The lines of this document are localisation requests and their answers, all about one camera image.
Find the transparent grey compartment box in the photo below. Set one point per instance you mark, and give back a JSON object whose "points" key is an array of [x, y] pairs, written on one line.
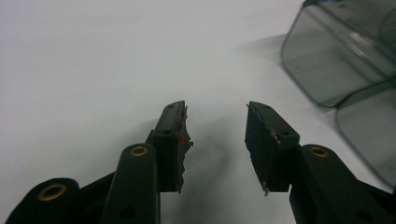
{"points": [[339, 62]]}

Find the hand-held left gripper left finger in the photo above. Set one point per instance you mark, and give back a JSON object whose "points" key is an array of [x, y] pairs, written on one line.
{"points": [[168, 149]]}

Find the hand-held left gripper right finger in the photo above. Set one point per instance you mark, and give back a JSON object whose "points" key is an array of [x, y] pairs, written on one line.
{"points": [[267, 155]]}

